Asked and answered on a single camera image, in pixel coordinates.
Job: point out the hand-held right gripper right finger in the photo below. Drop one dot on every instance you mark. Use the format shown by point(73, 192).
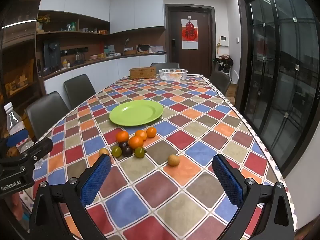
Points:
point(228, 180)

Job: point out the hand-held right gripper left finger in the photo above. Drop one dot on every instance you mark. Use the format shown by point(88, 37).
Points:
point(96, 177)

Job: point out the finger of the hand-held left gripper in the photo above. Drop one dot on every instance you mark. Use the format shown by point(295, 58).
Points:
point(16, 136)
point(40, 147)

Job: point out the green plum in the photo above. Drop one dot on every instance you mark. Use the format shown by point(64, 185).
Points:
point(116, 151)
point(140, 152)

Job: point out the dark purple plum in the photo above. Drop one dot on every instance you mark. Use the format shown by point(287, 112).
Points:
point(123, 144)
point(127, 151)

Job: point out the small orange tangerine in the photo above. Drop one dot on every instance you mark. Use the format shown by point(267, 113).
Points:
point(151, 132)

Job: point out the green plate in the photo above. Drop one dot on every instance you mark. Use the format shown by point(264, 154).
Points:
point(136, 111)

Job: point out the person's left hand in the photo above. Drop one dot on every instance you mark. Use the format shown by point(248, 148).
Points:
point(18, 206)

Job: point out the clear plastic water bottle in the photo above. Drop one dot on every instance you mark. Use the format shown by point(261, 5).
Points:
point(12, 120)

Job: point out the dark leather chair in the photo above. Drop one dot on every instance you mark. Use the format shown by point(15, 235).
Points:
point(47, 112)
point(165, 65)
point(220, 80)
point(78, 90)

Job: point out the colourful checked tablecloth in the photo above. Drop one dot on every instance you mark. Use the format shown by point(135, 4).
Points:
point(175, 192)

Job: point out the dark glass display cabinet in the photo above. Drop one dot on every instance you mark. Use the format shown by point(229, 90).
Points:
point(17, 67)

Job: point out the black water dispenser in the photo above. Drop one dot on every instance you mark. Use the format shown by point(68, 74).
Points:
point(51, 55)

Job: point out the white base cabinets with counter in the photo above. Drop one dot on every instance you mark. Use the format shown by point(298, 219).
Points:
point(107, 70)

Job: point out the dark framed glass sliding door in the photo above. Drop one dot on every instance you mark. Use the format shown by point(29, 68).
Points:
point(275, 80)

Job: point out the woven wicker box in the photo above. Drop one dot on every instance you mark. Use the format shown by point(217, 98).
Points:
point(142, 72)

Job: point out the pile of clothes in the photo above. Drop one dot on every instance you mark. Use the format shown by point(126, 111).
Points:
point(223, 61)

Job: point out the white plastic basket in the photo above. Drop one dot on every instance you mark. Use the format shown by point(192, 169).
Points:
point(163, 76)

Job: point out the hanging tassel ornament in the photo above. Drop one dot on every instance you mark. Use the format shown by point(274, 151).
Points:
point(218, 48)

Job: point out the white desk lamp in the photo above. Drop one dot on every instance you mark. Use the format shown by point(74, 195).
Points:
point(127, 43)

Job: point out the white intercom panel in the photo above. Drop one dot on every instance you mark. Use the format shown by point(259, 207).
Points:
point(224, 41)

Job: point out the dark brown door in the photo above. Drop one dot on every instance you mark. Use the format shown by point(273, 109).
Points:
point(175, 30)

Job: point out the black wall power strip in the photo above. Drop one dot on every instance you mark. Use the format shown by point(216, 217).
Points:
point(75, 50)

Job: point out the brown wooden wall shelf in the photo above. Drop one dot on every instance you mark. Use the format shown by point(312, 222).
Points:
point(72, 32)

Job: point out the red wall calendar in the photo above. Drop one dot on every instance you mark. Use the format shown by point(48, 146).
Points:
point(190, 33)

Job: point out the white wall cabinets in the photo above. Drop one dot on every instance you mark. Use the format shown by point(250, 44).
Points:
point(135, 12)

